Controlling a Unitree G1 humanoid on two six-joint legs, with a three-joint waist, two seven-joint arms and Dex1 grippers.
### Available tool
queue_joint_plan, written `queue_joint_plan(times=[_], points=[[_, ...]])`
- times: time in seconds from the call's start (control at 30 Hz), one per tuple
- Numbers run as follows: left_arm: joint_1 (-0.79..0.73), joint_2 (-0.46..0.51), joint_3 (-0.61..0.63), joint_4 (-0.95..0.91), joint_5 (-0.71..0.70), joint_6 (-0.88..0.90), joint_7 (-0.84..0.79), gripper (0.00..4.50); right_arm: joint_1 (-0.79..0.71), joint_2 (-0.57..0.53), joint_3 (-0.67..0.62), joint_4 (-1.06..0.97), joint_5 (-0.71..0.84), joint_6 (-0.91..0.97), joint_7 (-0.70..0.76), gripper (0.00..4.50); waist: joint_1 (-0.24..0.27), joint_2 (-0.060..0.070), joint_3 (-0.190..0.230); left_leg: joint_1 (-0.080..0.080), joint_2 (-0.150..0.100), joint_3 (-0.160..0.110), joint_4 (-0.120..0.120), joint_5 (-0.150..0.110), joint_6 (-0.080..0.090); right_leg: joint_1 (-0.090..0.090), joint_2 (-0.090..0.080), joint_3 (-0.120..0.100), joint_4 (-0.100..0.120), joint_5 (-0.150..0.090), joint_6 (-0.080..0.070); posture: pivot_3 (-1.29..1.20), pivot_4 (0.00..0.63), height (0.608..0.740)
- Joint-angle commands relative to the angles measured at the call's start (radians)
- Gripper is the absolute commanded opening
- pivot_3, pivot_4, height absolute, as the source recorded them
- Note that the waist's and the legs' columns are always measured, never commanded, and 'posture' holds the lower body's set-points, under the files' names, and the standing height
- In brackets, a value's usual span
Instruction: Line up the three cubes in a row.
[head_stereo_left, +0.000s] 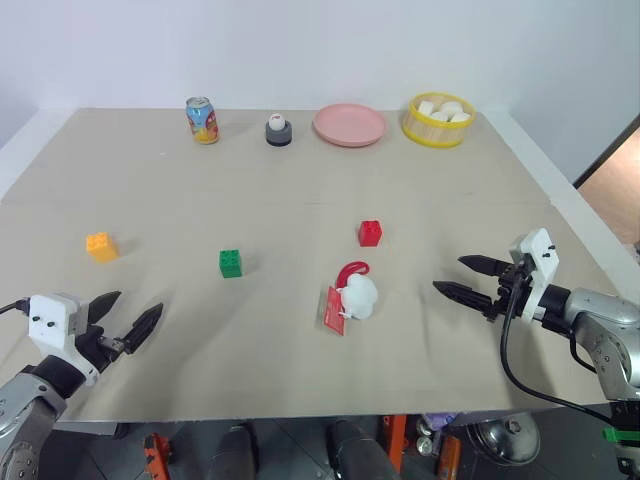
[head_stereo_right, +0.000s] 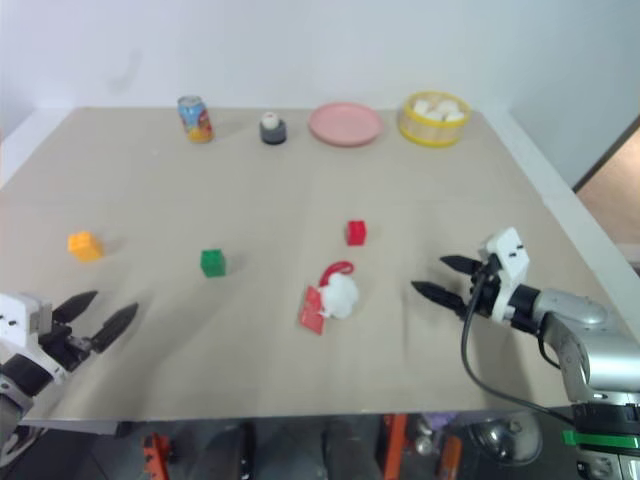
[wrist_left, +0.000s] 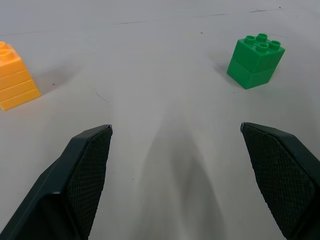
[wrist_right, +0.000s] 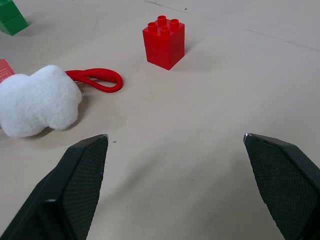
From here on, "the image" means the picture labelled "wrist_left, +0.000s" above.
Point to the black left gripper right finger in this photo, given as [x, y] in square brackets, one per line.
[282, 175]

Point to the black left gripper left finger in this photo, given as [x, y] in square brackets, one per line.
[75, 180]

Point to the green toy brick stack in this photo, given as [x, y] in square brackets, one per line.
[255, 65]

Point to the orange toy brick stack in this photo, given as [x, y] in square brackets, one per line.
[12, 80]

